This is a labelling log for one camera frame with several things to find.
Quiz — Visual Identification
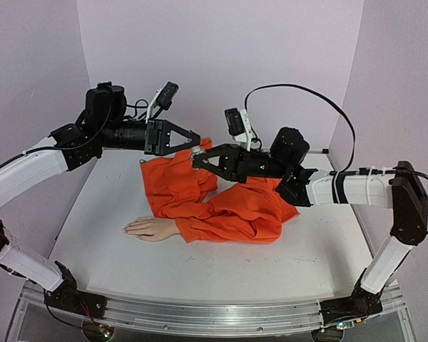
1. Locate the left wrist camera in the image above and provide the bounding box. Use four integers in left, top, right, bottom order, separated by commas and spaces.
145, 81, 179, 123

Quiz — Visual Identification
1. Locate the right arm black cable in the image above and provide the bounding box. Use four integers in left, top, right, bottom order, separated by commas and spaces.
244, 83, 360, 172

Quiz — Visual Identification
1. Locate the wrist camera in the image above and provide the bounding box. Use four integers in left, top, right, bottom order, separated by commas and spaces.
145, 81, 179, 123
224, 108, 258, 151

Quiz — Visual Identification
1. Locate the mannequin hand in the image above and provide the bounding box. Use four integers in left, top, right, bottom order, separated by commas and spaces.
123, 218, 180, 242

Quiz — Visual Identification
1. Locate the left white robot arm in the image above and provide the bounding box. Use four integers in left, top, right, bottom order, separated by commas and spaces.
0, 82, 200, 311

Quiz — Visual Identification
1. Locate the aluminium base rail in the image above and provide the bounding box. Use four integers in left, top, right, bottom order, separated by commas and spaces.
6, 281, 415, 341

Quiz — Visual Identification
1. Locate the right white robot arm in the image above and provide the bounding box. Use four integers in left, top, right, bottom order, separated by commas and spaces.
190, 128, 428, 294

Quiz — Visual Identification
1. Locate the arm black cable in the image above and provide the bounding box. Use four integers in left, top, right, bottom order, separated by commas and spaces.
244, 83, 360, 172
123, 98, 154, 121

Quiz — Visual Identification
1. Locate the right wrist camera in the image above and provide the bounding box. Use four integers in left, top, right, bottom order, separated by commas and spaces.
224, 108, 258, 151

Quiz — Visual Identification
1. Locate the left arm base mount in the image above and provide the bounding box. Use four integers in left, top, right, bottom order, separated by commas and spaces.
44, 269, 107, 318

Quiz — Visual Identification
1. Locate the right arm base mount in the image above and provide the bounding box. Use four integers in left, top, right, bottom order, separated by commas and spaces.
319, 270, 384, 327

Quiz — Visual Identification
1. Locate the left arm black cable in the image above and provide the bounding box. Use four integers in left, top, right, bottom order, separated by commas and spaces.
123, 98, 154, 121

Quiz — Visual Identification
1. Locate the orange cloth garment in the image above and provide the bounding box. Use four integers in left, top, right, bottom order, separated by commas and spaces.
141, 150, 299, 244

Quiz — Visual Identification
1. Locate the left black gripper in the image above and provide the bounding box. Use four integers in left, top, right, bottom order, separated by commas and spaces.
101, 117, 204, 155

